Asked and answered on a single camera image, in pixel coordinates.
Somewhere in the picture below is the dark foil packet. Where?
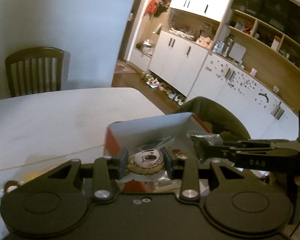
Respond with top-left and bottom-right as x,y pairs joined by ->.
186,130 -> 223,163

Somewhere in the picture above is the red cardboard box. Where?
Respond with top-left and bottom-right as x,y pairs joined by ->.
104,113 -> 212,193

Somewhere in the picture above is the white low fridge cabinet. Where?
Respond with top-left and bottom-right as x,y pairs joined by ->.
187,54 -> 299,140

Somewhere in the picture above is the dark green jacket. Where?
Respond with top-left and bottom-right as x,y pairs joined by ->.
174,96 -> 251,141

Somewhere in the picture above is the patterned floor rug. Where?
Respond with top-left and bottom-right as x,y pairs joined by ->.
114,61 -> 135,74

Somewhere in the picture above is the dark wooden chair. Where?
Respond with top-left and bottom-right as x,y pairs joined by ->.
5,47 -> 64,98

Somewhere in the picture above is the white tall cabinet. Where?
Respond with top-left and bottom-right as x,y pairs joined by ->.
127,0 -> 233,96

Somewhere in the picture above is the wooden wall shelf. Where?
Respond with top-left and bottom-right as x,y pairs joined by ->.
215,0 -> 300,112

